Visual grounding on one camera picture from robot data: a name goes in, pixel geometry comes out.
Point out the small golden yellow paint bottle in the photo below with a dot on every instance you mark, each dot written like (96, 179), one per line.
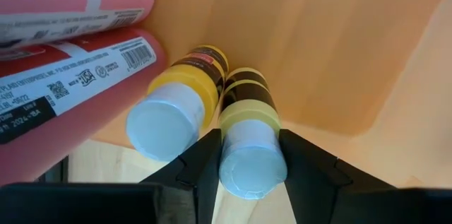
(173, 118)

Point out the large coral paint bottle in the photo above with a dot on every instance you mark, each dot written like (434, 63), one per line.
(88, 118)

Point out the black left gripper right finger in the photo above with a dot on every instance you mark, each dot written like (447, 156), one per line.
(310, 181)

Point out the small lemon yellow paint bottle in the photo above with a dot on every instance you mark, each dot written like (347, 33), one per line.
(250, 160)

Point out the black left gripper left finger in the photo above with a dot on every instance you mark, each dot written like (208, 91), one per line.
(201, 171)

